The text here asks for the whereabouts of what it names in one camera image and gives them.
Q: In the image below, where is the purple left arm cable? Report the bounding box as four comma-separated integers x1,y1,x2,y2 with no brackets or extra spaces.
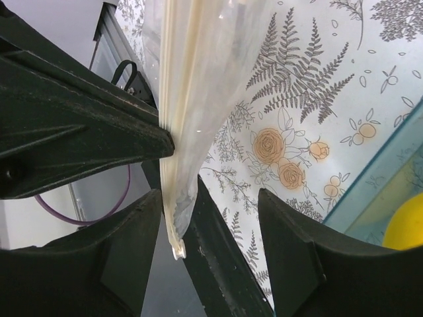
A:
35,161,131,227

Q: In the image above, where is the clear zip top bag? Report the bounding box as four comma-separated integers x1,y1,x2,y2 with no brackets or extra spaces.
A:
141,1,272,259

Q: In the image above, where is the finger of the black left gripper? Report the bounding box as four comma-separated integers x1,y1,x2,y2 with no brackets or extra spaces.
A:
1,38,174,199

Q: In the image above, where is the yellow lemon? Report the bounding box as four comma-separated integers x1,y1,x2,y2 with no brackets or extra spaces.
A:
382,194,422,250

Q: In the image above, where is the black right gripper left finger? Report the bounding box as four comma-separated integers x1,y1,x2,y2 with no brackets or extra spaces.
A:
1,190,162,316

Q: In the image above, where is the clear blue glass tray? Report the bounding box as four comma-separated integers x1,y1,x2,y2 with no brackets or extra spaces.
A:
323,102,422,246

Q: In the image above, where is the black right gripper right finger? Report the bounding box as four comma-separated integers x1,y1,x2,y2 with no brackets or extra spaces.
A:
258,189,422,316

